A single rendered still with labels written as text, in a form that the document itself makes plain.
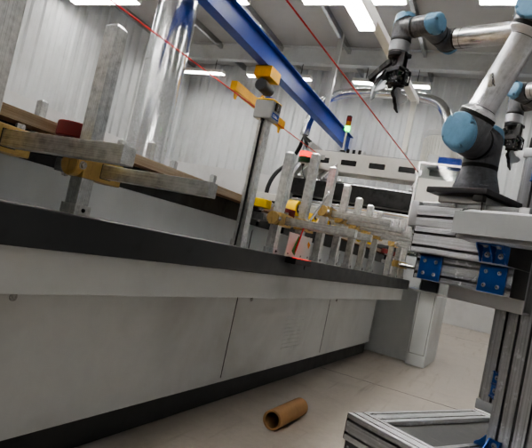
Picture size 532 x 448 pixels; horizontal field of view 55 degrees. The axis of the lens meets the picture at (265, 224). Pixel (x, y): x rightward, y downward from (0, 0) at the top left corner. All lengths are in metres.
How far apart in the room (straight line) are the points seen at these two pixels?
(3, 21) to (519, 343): 1.64
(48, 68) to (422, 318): 8.11
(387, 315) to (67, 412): 3.59
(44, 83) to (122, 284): 9.24
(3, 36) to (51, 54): 9.54
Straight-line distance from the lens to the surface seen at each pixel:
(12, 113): 1.26
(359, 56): 11.00
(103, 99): 1.20
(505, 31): 2.00
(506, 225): 1.58
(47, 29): 10.61
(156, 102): 6.21
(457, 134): 1.73
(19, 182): 1.35
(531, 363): 1.85
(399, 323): 4.83
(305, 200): 2.24
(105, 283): 1.31
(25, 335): 1.47
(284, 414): 2.25
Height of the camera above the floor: 0.72
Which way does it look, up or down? 3 degrees up
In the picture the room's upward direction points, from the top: 12 degrees clockwise
